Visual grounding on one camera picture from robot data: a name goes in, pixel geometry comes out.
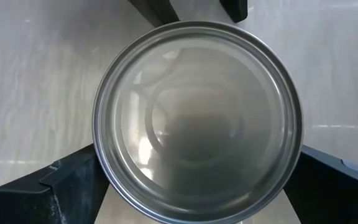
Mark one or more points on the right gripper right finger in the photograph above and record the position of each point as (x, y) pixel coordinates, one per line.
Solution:
(331, 193)

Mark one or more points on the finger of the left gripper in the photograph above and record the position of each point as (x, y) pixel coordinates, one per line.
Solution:
(157, 11)
(236, 9)

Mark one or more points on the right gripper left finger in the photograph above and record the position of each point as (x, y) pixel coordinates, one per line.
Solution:
(57, 193)

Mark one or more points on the green red labelled can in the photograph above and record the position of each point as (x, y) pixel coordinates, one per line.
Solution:
(197, 124)

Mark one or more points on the white table mat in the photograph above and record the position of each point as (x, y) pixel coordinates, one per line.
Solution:
(36, 93)

